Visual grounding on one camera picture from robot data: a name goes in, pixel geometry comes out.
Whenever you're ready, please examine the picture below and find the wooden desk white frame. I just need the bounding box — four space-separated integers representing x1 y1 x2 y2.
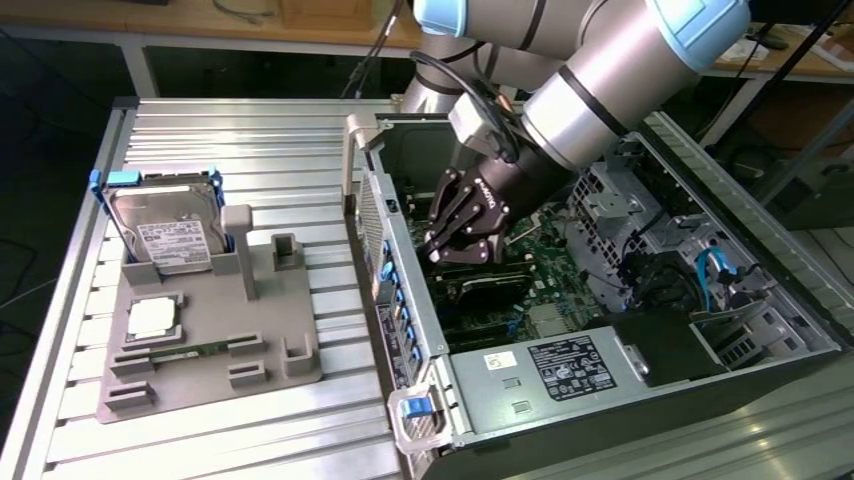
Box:
0 0 421 99
696 29 854 146

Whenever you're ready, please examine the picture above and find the grey power supply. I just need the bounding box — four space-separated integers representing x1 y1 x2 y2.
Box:
447 327 653 437

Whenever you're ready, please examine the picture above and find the green RAM stick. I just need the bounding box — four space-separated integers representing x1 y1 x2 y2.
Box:
149 344 234 361

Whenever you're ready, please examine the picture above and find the grey coiled cable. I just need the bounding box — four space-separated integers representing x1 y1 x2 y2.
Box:
212 0 276 25

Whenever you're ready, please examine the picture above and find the grey parts rack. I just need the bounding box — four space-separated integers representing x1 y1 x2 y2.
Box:
96 202 321 426

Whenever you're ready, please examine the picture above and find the black box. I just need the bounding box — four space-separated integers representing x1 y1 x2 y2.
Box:
759 158 854 232

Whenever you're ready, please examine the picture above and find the grey metal strut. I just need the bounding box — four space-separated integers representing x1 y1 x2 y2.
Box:
756 102 854 204

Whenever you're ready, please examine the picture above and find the black hanging cable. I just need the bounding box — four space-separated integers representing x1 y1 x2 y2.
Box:
338 0 405 99

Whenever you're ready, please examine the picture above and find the open black PC case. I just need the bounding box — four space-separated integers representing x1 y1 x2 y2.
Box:
338 102 854 480

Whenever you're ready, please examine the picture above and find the black tripod leg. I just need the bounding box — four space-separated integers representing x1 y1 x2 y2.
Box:
692 0 852 141

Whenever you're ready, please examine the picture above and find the green motherboard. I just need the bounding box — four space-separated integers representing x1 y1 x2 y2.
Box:
405 194 601 351

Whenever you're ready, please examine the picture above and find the black monitor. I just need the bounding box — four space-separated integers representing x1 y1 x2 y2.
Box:
745 0 854 25

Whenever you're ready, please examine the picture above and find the silver chipset heatsink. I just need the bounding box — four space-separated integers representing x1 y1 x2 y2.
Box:
529 305 575 337

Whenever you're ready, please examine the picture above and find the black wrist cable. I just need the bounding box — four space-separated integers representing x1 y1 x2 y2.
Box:
408 48 525 162

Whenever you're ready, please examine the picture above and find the silver CPU chip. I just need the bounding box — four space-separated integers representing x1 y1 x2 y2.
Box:
125 298 181 341

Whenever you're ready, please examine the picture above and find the silver hard disk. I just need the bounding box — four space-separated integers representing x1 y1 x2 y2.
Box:
108 184 225 274

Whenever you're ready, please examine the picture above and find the blue disk caddy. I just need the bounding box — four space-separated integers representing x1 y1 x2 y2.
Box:
88 167 228 266

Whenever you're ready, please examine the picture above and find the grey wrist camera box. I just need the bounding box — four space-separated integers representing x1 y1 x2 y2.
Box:
444 93 520 155

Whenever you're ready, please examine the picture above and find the metal disk bay cage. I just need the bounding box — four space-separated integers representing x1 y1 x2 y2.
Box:
569 164 668 281

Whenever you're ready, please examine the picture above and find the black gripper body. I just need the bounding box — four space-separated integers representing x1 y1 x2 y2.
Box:
459 142 576 236

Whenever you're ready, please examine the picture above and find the brown cardboard box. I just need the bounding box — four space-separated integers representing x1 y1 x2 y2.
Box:
277 0 374 29

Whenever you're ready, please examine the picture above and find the blue disk wire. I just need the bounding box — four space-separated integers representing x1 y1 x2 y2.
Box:
696 247 741 314

